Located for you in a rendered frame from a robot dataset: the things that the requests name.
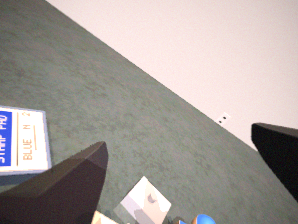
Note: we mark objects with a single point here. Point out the white stamp pad tin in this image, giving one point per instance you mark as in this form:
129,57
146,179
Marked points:
24,144

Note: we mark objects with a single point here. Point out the blue-handled rubber stamp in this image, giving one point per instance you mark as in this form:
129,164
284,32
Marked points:
201,219

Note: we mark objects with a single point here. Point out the cream paper card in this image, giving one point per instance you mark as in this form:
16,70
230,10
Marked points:
101,219

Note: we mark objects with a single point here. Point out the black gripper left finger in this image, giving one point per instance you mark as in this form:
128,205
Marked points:
67,193

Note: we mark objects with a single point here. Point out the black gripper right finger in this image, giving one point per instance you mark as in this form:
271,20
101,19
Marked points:
278,146

